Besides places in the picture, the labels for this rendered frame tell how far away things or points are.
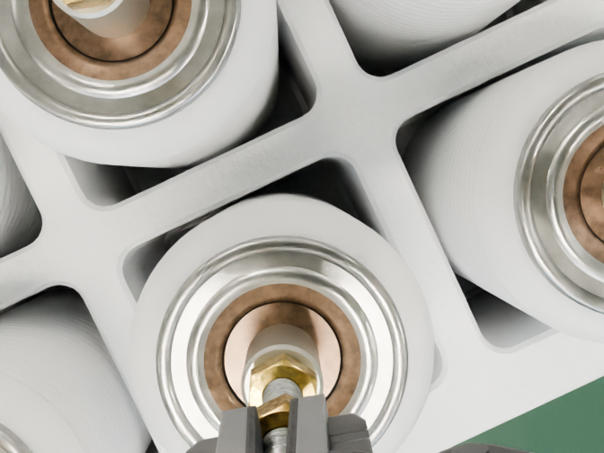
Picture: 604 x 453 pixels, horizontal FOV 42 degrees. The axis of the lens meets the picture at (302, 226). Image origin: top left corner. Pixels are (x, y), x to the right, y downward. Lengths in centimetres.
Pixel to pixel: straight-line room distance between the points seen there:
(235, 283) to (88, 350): 10
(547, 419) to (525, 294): 29
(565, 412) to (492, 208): 31
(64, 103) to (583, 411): 40
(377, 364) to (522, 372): 10
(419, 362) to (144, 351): 8
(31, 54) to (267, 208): 8
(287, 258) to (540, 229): 8
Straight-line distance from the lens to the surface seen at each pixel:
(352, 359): 24
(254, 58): 24
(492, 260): 25
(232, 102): 24
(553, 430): 54
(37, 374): 28
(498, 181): 25
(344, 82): 31
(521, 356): 33
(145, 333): 25
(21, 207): 36
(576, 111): 25
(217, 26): 24
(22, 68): 25
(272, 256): 23
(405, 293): 24
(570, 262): 25
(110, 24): 23
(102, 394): 30
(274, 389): 19
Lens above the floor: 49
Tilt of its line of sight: 86 degrees down
